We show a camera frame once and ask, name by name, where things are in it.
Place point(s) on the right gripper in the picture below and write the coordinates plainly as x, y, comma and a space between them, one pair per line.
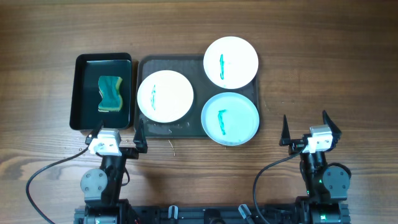
297, 143

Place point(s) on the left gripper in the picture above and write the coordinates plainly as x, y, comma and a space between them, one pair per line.
127, 150

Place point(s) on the green yellow sponge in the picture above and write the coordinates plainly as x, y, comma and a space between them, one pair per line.
111, 99

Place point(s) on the white plate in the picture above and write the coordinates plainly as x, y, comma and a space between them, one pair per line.
231, 62
165, 96

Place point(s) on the light blue plate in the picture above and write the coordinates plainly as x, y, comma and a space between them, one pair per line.
230, 119

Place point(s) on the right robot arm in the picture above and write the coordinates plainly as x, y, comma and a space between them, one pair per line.
327, 184

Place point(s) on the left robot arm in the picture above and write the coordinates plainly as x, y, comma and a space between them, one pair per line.
102, 186

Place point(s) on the dark grey serving tray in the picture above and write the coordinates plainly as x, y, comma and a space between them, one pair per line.
191, 66

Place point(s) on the black water basin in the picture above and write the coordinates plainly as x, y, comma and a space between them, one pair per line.
86, 96

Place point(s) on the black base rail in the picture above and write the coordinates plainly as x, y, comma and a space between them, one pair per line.
276, 213

